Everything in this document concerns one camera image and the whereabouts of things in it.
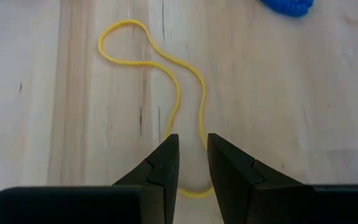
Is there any yellow rubber band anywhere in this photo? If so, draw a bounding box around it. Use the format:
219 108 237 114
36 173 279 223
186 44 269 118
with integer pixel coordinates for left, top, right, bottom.
98 19 214 199

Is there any blue coil keychain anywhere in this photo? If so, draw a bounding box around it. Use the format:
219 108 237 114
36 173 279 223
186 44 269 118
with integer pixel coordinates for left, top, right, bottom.
259 0 315 18

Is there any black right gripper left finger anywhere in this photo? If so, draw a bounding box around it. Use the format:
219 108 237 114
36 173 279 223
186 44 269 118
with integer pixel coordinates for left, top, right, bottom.
113 133 180 224

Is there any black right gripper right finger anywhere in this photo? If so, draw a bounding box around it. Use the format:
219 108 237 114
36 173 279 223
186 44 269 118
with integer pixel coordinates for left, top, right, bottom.
207 133 316 224

